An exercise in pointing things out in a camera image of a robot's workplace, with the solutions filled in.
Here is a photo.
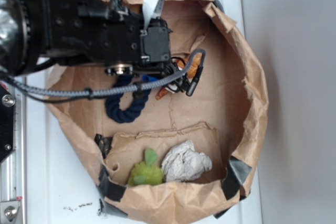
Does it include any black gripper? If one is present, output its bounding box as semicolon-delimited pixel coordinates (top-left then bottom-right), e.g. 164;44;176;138
38;0;172;73

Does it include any dark blue twisted rope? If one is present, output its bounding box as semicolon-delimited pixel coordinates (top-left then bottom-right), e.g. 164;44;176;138
105;74;152;124

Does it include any orange plastic conch shell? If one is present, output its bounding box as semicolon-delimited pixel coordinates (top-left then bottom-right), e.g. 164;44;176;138
155;52;205;100

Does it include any brown paper bag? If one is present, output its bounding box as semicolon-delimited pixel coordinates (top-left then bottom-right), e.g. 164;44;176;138
48;0;269;223

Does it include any green fuzzy toy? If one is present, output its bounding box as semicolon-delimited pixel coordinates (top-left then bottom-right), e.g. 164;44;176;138
128;148;163;186

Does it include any crumpled white paper ball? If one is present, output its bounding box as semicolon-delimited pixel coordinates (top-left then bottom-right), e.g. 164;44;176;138
161;140;212;182

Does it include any white ribbon cable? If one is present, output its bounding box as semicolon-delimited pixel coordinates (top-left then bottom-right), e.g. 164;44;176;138
142;0;164;31

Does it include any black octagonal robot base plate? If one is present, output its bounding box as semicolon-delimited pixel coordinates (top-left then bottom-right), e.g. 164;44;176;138
0;84;16;163

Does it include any aluminium extrusion rail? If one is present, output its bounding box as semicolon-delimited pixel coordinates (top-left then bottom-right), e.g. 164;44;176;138
1;81;27;223

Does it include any metal corner bracket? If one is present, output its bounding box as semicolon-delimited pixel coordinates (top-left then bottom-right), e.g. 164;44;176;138
1;200;23;224

